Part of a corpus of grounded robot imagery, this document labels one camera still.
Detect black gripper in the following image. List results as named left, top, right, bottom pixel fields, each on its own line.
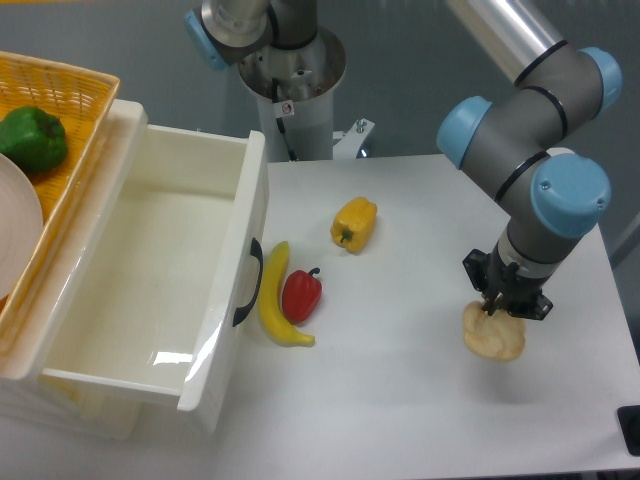
left=462, top=249, right=553, bottom=320

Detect round beige bread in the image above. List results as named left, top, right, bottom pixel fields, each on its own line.
left=462, top=301, right=526, bottom=362

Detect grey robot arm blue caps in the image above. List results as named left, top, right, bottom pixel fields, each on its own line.
left=184, top=1, right=623, bottom=320

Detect white open upper drawer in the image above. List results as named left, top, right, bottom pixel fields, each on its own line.
left=0, top=99, right=271, bottom=413

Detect white drawer cabinet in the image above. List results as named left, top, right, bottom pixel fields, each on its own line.
left=0, top=98, right=271, bottom=442

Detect white round plate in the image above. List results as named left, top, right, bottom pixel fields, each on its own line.
left=0, top=155, right=44, bottom=298

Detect yellow bell pepper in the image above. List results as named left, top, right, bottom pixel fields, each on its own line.
left=330, top=197, right=378, bottom=254

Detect black object at table edge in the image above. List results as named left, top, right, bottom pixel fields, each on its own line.
left=617, top=405, right=640, bottom=457

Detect red bell pepper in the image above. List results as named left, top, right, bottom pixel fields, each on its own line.
left=281, top=267, right=322, bottom=325

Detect yellow banana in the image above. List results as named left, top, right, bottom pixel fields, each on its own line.
left=258, top=241, right=315, bottom=347

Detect yellow woven basket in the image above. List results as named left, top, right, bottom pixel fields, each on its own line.
left=1, top=52, right=120, bottom=352

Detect green bell pepper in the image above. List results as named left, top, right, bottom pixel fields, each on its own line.
left=1, top=106, right=68, bottom=175

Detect white table mounting bracket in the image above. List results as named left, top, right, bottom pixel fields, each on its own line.
left=333, top=118, right=376, bottom=160

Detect black drawer handle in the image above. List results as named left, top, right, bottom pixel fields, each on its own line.
left=232, top=238, right=264, bottom=327

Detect black cable on pedestal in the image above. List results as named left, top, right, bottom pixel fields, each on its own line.
left=271, top=78, right=300, bottom=163

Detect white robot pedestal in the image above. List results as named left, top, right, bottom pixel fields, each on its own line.
left=238, top=27, right=346, bottom=162

